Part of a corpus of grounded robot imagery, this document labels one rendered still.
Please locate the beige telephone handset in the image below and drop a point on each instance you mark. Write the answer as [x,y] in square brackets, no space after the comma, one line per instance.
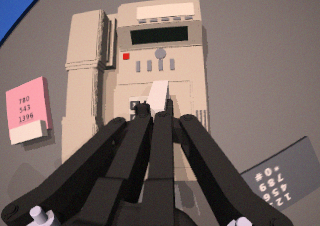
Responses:
[88,53]

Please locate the pink sticky note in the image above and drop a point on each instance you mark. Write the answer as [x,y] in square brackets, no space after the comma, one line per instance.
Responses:
[28,103]

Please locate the beige desk phone body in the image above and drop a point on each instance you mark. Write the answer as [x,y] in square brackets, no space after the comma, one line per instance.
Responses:
[156,40]

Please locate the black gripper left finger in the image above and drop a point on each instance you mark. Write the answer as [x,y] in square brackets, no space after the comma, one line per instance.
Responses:
[70,185]

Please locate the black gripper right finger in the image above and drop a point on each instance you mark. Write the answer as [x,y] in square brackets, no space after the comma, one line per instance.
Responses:
[231,200]

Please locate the cream rectangular block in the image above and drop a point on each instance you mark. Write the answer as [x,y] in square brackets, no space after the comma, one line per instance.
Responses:
[28,132]

